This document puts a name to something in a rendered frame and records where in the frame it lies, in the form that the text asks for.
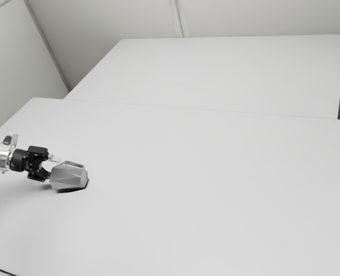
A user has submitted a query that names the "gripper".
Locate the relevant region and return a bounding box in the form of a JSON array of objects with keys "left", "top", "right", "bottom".
[{"left": 9, "top": 145, "right": 62, "bottom": 182}]

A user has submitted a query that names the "grey faceted mug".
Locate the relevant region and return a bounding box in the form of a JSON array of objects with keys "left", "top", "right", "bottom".
[{"left": 48, "top": 160, "right": 89, "bottom": 193}]

